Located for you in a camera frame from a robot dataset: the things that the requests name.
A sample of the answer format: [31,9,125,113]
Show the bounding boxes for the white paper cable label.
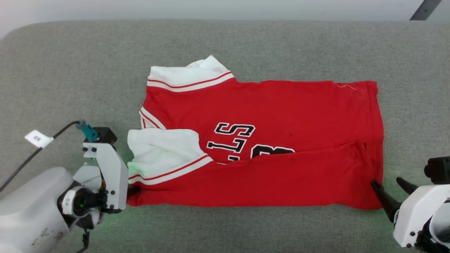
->
[24,130,54,148]

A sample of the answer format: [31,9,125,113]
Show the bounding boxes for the teal cable connector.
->
[75,120,99,142]

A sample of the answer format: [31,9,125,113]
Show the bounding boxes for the grey metal bar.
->
[410,0,443,21]

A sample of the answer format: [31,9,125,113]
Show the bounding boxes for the red and white jersey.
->
[127,55,385,210]

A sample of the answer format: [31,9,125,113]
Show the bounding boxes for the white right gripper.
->
[371,177,450,248]

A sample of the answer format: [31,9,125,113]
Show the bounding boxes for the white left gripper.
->
[83,142,141,214]

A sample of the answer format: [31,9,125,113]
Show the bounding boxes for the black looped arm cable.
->
[76,228,90,253]

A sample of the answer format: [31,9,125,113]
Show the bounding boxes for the thin black camera cable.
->
[0,121,82,192]

